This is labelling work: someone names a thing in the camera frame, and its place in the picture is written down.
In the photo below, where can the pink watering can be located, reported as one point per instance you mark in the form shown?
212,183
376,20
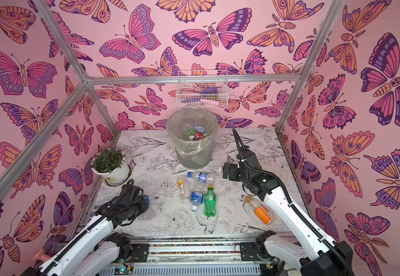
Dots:
41,256

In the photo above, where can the light green label bottle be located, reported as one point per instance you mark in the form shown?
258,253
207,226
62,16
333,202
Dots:
188,132

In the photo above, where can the grey mesh waste bin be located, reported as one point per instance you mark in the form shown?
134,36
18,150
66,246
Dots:
193,155

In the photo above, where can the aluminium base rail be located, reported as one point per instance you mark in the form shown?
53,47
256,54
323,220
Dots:
228,255

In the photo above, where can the clear bottle blue label large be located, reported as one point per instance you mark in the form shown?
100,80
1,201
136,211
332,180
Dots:
199,128

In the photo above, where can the green plastic bottle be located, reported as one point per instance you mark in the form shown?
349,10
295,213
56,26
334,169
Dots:
210,202

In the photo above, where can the small blue label bottle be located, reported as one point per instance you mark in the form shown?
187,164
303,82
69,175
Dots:
149,214

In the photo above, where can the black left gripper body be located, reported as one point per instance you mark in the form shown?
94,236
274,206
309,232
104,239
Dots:
138,208

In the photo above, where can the orange label bottle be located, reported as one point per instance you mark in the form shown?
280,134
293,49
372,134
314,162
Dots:
259,210

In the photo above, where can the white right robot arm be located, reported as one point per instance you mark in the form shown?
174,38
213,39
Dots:
318,253

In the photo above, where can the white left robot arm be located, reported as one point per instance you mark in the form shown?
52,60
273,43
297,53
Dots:
68,258

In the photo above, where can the white wire wall basket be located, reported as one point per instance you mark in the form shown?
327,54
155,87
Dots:
202,89

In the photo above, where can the small red can bottle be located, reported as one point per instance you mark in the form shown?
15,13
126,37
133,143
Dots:
198,136

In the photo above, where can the yellow label small bottle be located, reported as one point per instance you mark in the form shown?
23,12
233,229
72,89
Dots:
184,189

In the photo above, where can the potted green plant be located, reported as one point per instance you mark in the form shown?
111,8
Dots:
111,165

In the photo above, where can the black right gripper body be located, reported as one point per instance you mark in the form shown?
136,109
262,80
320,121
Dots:
242,158

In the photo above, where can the far blue label bottle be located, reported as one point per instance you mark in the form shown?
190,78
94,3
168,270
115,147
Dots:
203,177

